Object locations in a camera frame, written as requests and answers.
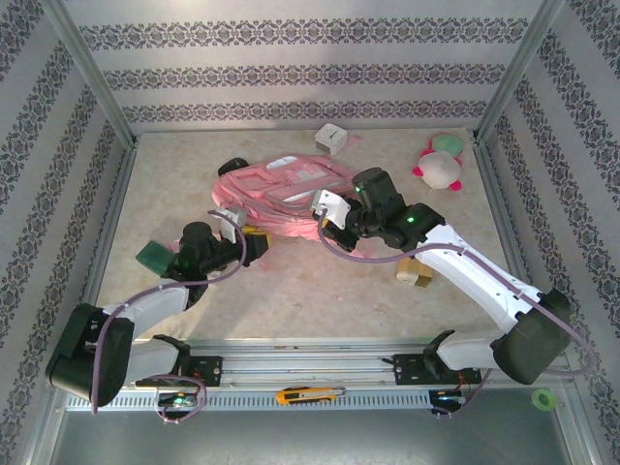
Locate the green rectangular case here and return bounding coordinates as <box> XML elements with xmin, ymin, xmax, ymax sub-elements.
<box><xmin>135</xmin><ymin>240</ymin><xmax>176</xmax><ymax>277</ymax></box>

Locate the pink backpack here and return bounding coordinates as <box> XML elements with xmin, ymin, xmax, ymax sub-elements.
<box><xmin>162</xmin><ymin>134</ymin><xmax>377</xmax><ymax>267</ymax></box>

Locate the tan tape dispenser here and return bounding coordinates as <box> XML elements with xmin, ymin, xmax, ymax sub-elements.
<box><xmin>394</xmin><ymin>256</ymin><xmax>435</xmax><ymax>291</ymax></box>

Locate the black computer mouse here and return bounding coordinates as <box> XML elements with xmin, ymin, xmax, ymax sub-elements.
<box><xmin>216</xmin><ymin>157</ymin><xmax>249</xmax><ymax>178</ymax></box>

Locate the white pink green plush toy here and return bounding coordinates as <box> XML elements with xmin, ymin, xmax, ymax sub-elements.
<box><xmin>411</xmin><ymin>133</ymin><xmax>469</xmax><ymax>195</ymax></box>

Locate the white square alarm clock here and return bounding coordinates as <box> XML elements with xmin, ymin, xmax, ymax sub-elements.
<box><xmin>313</xmin><ymin>123</ymin><xmax>347</xmax><ymax>156</ymax></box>

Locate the yellow black utility knife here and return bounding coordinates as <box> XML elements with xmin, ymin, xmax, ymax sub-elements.
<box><xmin>274</xmin><ymin>386</ymin><xmax>348</xmax><ymax>406</ymax></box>

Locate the green tape roll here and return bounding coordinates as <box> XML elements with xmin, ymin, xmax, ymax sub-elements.
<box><xmin>531</xmin><ymin>387</ymin><xmax>558</xmax><ymax>413</ymax></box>

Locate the aluminium table side rail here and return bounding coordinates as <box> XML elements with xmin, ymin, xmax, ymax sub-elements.
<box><xmin>472</xmin><ymin>135</ymin><xmax>568</xmax><ymax>350</ymax></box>
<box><xmin>79</xmin><ymin>138</ymin><xmax>141</xmax><ymax>350</ymax></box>

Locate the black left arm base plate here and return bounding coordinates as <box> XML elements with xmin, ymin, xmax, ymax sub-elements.
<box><xmin>135</xmin><ymin>356</ymin><xmax>225</xmax><ymax>388</ymax></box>

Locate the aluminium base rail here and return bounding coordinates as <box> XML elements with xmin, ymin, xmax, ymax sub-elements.
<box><xmin>47</xmin><ymin>338</ymin><xmax>569</xmax><ymax>388</ymax></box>

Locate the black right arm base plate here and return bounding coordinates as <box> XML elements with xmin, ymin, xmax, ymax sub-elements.
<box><xmin>382</xmin><ymin>352</ymin><xmax>484</xmax><ymax>388</ymax></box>

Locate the perforated metal cable tray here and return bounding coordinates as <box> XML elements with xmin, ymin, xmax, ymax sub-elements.
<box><xmin>65</xmin><ymin>389</ymin><xmax>435</xmax><ymax>413</ymax></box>

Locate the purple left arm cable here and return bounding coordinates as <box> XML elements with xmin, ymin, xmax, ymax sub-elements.
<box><xmin>90</xmin><ymin>208</ymin><xmax>249</xmax><ymax>427</ymax></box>

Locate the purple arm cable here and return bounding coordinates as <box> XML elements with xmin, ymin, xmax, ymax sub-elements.
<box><xmin>90</xmin><ymin>208</ymin><xmax>249</xmax><ymax>427</ymax></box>
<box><xmin>317</xmin><ymin>207</ymin><xmax>600</xmax><ymax>422</ymax></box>

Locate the aluminium frame post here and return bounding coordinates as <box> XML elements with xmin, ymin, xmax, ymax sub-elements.
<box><xmin>41</xmin><ymin>0</ymin><xmax>140</xmax><ymax>146</ymax></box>
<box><xmin>474</xmin><ymin>0</ymin><xmax>568</xmax><ymax>141</ymax></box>

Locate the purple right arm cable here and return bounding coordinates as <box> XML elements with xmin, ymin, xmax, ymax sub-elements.
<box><xmin>317</xmin><ymin>207</ymin><xmax>600</xmax><ymax>422</ymax></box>

